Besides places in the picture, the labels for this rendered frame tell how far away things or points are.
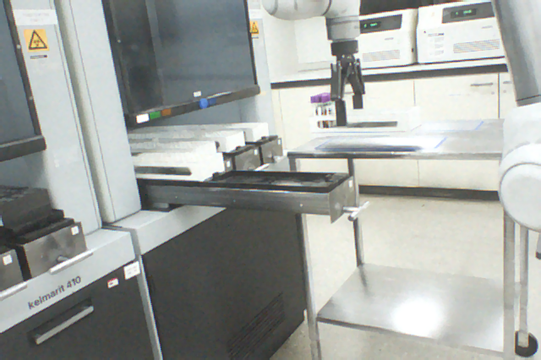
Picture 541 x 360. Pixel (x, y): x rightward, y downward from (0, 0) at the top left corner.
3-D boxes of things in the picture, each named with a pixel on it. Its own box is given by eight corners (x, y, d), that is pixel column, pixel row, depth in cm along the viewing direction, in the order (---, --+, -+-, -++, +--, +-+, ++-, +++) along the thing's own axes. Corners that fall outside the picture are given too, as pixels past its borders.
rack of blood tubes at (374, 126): (309, 137, 142) (307, 116, 140) (326, 130, 150) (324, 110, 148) (409, 137, 125) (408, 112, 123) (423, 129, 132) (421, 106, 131)
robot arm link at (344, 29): (364, 15, 132) (366, 38, 134) (335, 20, 138) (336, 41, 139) (349, 16, 125) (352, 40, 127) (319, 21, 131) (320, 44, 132)
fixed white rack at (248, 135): (188, 145, 183) (185, 129, 181) (205, 140, 191) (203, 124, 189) (254, 145, 167) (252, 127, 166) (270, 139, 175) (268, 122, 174)
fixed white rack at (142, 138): (100, 155, 187) (96, 139, 186) (120, 150, 195) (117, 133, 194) (155, 155, 171) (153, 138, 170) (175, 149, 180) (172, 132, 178)
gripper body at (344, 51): (349, 39, 127) (352, 75, 130) (363, 37, 134) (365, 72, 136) (324, 42, 132) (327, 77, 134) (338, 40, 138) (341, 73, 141)
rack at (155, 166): (121, 182, 138) (117, 160, 137) (146, 172, 146) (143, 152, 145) (203, 186, 122) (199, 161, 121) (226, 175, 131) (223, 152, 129)
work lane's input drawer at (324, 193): (112, 206, 140) (106, 176, 138) (147, 192, 151) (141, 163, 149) (350, 227, 102) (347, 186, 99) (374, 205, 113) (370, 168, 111)
